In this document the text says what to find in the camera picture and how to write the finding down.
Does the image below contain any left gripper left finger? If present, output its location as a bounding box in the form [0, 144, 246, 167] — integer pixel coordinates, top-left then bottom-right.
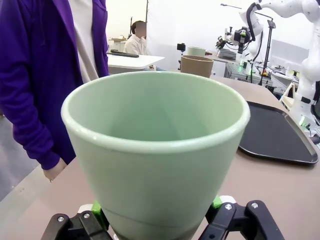
[43, 199, 116, 240]

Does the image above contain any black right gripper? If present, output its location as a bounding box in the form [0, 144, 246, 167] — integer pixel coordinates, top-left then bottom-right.
[233, 28, 252, 55]

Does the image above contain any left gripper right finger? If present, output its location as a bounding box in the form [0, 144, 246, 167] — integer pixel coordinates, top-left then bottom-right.
[199, 194, 286, 240]

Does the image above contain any pale green cup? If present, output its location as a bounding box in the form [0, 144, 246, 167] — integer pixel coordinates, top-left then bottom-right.
[187, 46, 206, 57]
[60, 70, 251, 240]

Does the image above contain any brown plastic cup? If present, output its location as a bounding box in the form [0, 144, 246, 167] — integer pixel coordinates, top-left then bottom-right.
[180, 55, 214, 79]

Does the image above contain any purple-sleeved right forearm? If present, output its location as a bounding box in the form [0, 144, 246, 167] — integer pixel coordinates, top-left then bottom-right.
[0, 94, 63, 171]

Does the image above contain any person's right hand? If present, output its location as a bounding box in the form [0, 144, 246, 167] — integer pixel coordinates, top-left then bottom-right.
[41, 158, 68, 183]

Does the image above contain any grey flat device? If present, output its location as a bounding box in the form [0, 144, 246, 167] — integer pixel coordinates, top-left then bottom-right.
[216, 48, 237, 61]

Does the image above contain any black pole stand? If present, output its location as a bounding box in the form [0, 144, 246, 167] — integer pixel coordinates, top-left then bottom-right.
[258, 19, 277, 87]

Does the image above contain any white panel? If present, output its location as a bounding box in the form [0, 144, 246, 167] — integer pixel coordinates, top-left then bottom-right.
[270, 39, 312, 70]

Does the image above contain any black plastic tray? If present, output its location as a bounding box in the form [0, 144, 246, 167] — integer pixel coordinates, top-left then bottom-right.
[236, 100, 319, 166]

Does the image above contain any seated man in white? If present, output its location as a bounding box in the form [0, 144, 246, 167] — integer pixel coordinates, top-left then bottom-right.
[124, 20, 149, 56]

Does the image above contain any black bar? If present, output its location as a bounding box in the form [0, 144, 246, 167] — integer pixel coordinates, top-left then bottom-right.
[109, 49, 140, 59]

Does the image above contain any person in purple jacket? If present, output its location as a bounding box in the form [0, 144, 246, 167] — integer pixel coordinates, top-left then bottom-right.
[0, 0, 110, 171]

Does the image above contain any black corrugated cable hose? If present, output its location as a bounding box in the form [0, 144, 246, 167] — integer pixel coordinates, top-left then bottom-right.
[246, 2, 265, 63]

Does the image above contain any aluminium frame bench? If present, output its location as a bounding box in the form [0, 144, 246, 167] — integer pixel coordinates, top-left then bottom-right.
[223, 61, 252, 82]

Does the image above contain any small black camera on stand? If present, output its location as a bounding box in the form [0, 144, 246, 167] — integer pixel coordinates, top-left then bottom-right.
[176, 42, 187, 71]

